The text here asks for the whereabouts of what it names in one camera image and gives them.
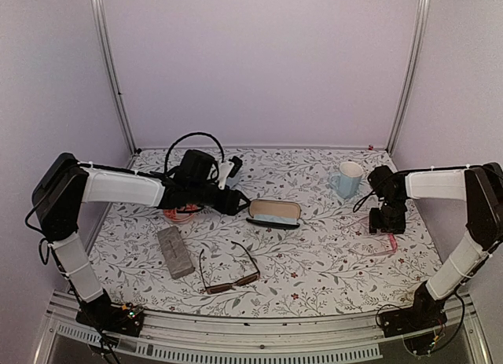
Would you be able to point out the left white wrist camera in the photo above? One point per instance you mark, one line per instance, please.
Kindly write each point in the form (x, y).
(228, 169)

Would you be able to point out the front aluminium rail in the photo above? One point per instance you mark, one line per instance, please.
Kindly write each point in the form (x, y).
(183, 338)

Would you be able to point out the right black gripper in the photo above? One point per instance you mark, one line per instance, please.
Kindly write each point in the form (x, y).
(376, 223)

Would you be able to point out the light blue mug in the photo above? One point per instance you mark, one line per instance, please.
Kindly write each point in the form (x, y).
(345, 181)

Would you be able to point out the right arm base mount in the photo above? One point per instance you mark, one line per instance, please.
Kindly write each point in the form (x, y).
(424, 314)

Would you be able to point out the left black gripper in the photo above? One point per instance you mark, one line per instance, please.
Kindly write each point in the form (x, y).
(228, 205)

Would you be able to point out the aluminium frame post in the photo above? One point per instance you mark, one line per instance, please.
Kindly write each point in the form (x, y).
(98, 9)
(419, 29)

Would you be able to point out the red patterned bowl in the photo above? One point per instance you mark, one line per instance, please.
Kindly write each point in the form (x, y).
(177, 217)

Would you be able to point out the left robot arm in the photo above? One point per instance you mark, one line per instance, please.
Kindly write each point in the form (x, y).
(70, 185)

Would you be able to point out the black glasses case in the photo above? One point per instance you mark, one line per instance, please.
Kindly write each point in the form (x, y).
(274, 207)

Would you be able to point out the right aluminium frame post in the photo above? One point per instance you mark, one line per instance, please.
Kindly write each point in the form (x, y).
(419, 29)

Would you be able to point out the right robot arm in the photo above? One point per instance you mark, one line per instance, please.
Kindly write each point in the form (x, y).
(462, 207)

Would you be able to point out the floral tablecloth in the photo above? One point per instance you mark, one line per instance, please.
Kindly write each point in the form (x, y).
(310, 271)

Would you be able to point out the blue cleaning cloth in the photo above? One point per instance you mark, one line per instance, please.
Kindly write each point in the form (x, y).
(275, 219)

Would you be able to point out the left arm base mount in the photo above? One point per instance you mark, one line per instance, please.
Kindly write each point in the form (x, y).
(105, 316)

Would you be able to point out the brown sunglasses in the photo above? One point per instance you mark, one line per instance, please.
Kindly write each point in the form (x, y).
(224, 287)

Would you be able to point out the grey glasses case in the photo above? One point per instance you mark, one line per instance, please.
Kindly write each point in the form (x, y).
(175, 253)

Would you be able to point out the left aluminium frame post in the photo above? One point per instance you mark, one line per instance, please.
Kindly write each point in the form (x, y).
(98, 9)

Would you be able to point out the pink sunglasses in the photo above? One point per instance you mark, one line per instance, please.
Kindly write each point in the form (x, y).
(374, 245)

